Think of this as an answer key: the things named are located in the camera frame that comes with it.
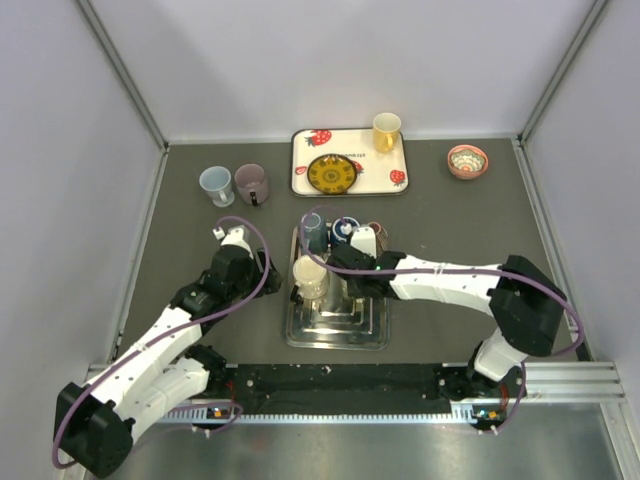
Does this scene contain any metal tray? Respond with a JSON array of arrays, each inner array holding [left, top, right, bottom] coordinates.
[[285, 223, 391, 350]]

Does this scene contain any aluminium frame rail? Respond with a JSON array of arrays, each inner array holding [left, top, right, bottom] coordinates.
[[84, 360, 626, 426]]

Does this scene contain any purple mug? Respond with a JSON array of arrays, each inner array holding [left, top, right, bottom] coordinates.
[[234, 164, 269, 206]]

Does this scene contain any yellow mug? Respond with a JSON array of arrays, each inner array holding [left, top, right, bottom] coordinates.
[[373, 112, 402, 153]]

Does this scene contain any yellow patterned plate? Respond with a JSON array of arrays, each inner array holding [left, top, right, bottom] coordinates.
[[306, 154, 359, 195]]

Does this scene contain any dark blue mug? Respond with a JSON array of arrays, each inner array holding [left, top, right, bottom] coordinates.
[[329, 216, 360, 247]]

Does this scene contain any cream mug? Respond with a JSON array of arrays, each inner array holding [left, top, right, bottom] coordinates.
[[293, 255, 330, 300]]

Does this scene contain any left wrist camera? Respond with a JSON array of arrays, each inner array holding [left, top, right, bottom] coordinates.
[[212, 225, 253, 257]]

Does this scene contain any light blue white mug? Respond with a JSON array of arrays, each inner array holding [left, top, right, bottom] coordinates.
[[199, 166, 235, 208]]

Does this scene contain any grey blue mug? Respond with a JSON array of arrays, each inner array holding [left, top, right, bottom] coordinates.
[[302, 213, 329, 255]]

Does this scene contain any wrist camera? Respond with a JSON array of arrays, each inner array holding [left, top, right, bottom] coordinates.
[[212, 225, 253, 257], [349, 225, 377, 258]]

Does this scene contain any brown striped cup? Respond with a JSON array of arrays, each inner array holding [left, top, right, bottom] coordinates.
[[368, 222, 389, 255]]

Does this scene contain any pink patterned bowl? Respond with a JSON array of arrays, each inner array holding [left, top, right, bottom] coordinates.
[[447, 144, 489, 180]]

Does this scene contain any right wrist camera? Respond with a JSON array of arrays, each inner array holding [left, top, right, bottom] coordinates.
[[349, 225, 377, 258]]

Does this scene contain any strawberry serving tray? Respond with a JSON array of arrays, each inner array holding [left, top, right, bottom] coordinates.
[[291, 128, 409, 197]]

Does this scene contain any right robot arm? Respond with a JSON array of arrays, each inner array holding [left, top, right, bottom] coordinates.
[[327, 243, 567, 399]]

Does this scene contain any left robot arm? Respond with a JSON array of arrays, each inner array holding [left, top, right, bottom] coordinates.
[[52, 239, 281, 479]]

